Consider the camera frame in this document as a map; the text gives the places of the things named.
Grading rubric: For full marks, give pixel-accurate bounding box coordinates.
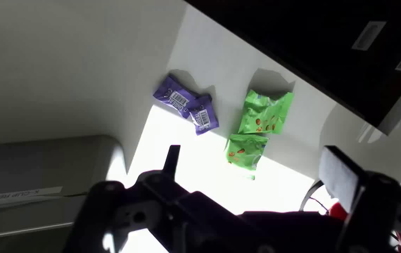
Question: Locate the green sachet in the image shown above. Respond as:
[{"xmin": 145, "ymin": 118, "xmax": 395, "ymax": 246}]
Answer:
[
  {"xmin": 226, "ymin": 133, "xmax": 267, "ymax": 170},
  {"xmin": 238, "ymin": 90, "xmax": 294, "ymax": 135}
]

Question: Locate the dark kitchen cabinet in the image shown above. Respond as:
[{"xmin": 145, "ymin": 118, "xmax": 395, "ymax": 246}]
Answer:
[{"xmin": 185, "ymin": 0, "xmax": 401, "ymax": 133}]

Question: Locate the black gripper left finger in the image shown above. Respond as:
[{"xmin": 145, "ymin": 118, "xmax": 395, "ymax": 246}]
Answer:
[{"xmin": 163, "ymin": 144, "xmax": 181, "ymax": 182}]

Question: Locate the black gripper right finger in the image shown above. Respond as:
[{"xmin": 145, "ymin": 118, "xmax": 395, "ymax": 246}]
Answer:
[{"xmin": 319, "ymin": 146, "xmax": 364, "ymax": 210}]

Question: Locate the purple sachet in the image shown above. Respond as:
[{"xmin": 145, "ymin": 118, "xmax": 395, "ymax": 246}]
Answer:
[
  {"xmin": 188, "ymin": 94, "xmax": 219, "ymax": 135},
  {"xmin": 153, "ymin": 74, "xmax": 197, "ymax": 118}
]

